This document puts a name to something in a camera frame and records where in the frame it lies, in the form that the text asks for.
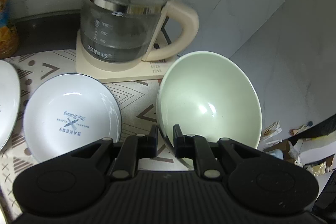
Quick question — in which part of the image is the pale green ceramic bowl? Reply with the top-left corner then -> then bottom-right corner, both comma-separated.
156,51 -> 262,152

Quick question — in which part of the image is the small white bakery plate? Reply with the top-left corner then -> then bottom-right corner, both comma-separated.
23,73 -> 122,162

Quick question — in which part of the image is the large white bakery plate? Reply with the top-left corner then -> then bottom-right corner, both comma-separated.
0,60 -> 21,149

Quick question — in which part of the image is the patterned white table mat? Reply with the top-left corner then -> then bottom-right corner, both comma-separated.
0,48 -> 195,223

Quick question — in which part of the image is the cream kettle base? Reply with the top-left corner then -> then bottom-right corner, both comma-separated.
75,31 -> 178,83

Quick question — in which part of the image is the glass kettle with cream lid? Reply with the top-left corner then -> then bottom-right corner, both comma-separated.
80,0 -> 199,64

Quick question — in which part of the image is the orange juice bottle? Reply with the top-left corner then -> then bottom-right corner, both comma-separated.
0,0 -> 19,59

